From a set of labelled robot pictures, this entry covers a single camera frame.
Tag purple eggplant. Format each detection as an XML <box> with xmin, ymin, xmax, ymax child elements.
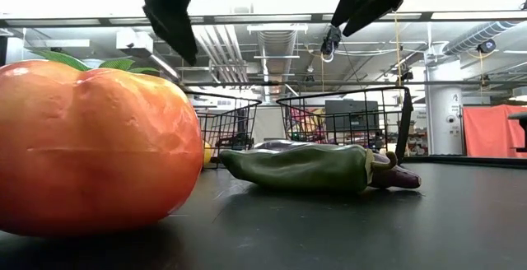
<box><xmin>253</xmin><ymin>139</ymin><xmax>422</xmax><ymax>190</ymax></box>

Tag black hanging ceiling device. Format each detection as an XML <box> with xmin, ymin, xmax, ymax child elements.
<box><xmin>319</xmin><ymin>25</ymin><xmax>343</xmax><ymax>63</ymax></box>

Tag white round pillar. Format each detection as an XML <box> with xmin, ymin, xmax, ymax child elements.
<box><xmin>425</xmin><ymin>62</ymin><xmax>464</xmax><ymax>156</ymax></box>

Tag red cloth partition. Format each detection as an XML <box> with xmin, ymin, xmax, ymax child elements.
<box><xmin>463</xmin><ymin>104</ymin><xmax>527</xmax><ymax>159</ymax></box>

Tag long green chili pepper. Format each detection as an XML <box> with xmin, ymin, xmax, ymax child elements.
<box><xmin>219</xmin><ymin>142</ymin><xmax>399</xmax><ymax>193</ymax></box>

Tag black table mat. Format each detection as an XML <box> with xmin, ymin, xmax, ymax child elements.
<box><xmin>0</xmin><ymin>156</ymin><xmax>527</xmax><ymax>270</ymax></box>

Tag yellow hanging cord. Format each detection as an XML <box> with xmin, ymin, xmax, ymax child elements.
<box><xmin>393</xmin><ymin>12</ymin><xmax>403</xmax><ymax>88</ymax></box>

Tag grey ribbed air duct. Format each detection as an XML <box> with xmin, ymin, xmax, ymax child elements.
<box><xmin>257</xmin><ymin>30</ymin><xmax>298</xmax><ymax>102</ymax></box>

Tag silver spiral air duct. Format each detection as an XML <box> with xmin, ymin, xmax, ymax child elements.
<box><xmin>442</xmin><ymin>20</ymin><xmax>522</xmax><ymax>56</ymax></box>

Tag round black ceiling camera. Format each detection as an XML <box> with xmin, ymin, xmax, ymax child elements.
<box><xmin>476</xmin><ymin>38</ymin><xmax>497</xmax><ymax>55</ymax></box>

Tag black wire basket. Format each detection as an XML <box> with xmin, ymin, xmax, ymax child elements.
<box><xmin>276</xmin><ymin>85</ymin><xmax>414</xmax><ymax>165</ymax></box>
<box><xmin>183</xmin><ymin>91</ymin><xmax>263</xmax><ymax>170</ymax></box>

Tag black aluminium table frame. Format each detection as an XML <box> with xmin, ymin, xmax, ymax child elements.
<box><xmin>401</xmin><ymin>156</ymin><xmax>527</xmax><ymax>169</ymax></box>

